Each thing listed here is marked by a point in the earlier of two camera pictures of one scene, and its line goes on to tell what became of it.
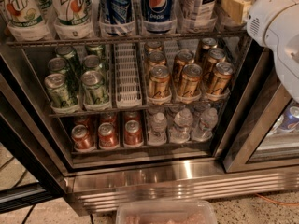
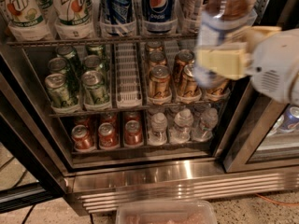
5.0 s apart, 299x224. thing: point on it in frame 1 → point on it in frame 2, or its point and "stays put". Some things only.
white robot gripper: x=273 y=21 → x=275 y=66
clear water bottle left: x=158 y=134 stays put
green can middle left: x=57 y=65 stays put
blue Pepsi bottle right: x=157 y=9 stays put
